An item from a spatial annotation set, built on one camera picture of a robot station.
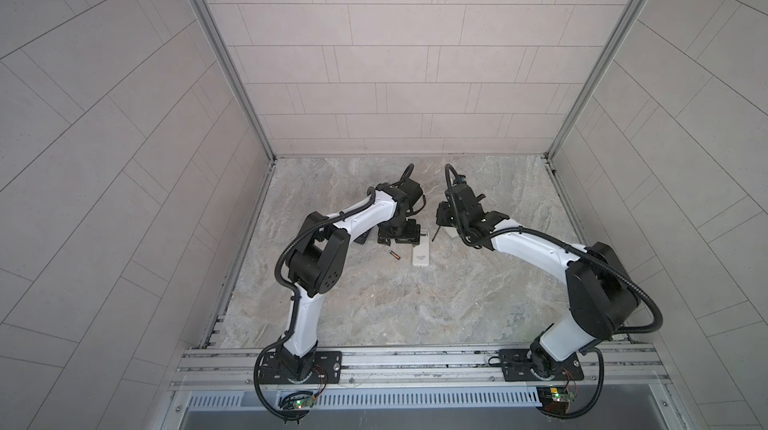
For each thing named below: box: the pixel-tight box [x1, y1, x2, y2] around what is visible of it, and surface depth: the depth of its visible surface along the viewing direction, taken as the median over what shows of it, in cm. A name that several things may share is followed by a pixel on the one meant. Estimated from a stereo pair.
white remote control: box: [412, 229, 429, 267], surface depth 91 cm
